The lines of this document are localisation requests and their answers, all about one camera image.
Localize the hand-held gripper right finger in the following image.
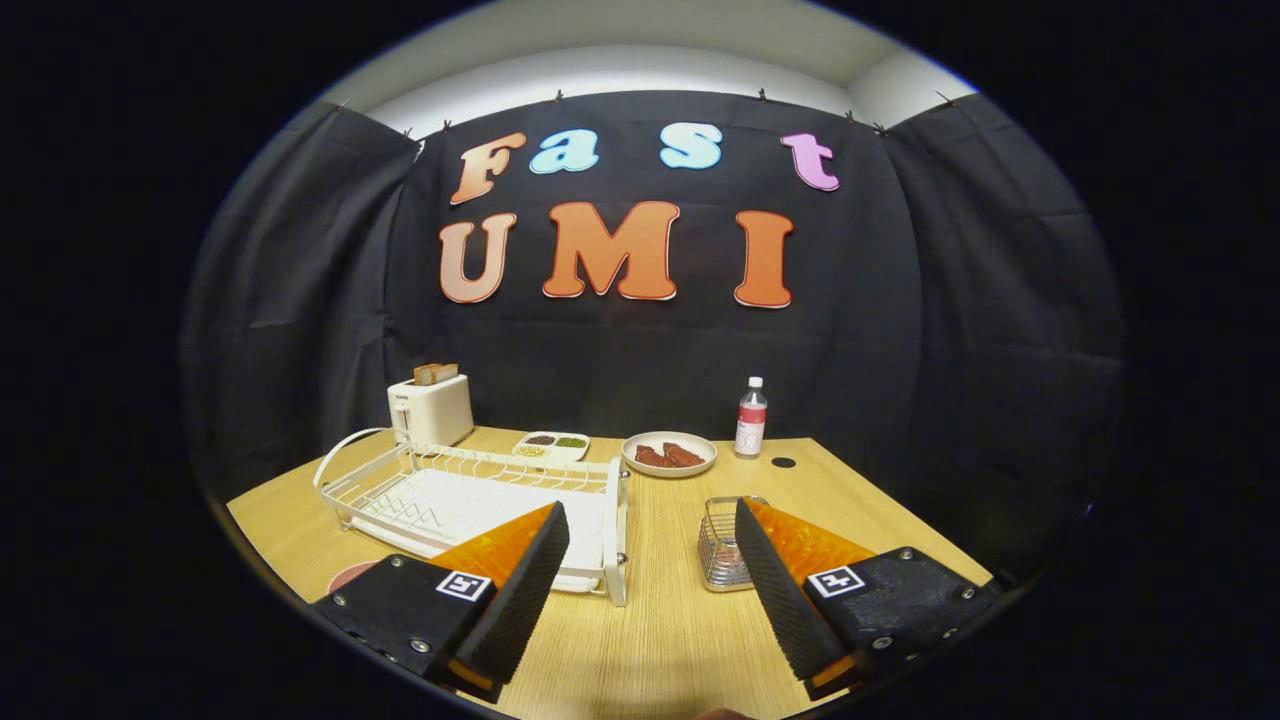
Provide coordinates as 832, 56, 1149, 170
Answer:
735, 497, 1001, 701

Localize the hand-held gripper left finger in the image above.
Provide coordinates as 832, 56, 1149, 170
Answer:
312, 501, 571, 704

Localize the metal wire basket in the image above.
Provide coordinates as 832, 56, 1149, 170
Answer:
697, 496, 771, 593

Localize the white wire dish rack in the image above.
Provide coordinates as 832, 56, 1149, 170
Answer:
313, 428, 631, 608

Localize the white divided condiment dish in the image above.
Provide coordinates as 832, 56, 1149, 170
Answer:
512, 431, 591, 463

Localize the beige round plate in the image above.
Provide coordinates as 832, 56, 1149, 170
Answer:
621, 431, 718, 478

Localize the red label plastic bottle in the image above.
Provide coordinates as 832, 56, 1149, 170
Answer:
734, 376, 769, 459

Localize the white toaster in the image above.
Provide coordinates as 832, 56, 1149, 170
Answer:
387, 374, 476, 448

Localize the black backdrop cloth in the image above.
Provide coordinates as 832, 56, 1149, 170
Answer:
180, 90, 1126, 571

